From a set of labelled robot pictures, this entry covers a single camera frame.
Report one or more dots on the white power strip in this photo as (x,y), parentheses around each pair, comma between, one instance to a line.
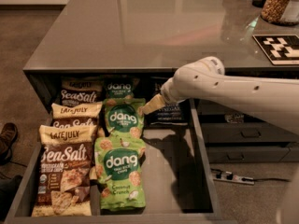
(232,178)

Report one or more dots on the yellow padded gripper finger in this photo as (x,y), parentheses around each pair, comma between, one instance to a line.
(157,102)

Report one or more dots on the jar of granola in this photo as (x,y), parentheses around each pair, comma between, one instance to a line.
(282,12)

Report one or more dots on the open grey top drawer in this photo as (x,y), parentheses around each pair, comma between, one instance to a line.
(176,176)

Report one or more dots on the brown sea salt bag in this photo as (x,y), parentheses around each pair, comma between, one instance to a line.
(79,115)
(64,171)
(80,90)

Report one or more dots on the brown shoe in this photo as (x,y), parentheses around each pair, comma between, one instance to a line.
(8,135)

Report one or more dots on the dark blue Kettle chip bag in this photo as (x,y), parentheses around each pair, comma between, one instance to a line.
(174,114)

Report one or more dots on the upper grey right drawer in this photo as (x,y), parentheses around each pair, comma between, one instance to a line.
(210,108)

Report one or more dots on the black white marker tag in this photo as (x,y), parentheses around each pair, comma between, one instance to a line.
(279,49)

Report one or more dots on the grey drawer with handle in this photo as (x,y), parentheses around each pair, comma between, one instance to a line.
(245,133)

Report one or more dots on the front brown Sea Salt bag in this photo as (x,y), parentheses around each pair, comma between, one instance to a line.
(64,171)

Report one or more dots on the back brown Sea Salt bag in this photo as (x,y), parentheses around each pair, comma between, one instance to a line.
(80,90)

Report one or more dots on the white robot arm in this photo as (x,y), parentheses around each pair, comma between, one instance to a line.
(274,100)

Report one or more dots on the green dang bag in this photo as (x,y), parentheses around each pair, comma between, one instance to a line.
(121,87)
(124,117)
(118,172)

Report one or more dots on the lower grey drawer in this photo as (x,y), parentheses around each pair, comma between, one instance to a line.
(252,154)

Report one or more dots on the dark trouser leg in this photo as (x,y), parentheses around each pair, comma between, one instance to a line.
(8,190)

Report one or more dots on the middle brown Sea Salt bag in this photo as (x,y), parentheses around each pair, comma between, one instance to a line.
(79,115)

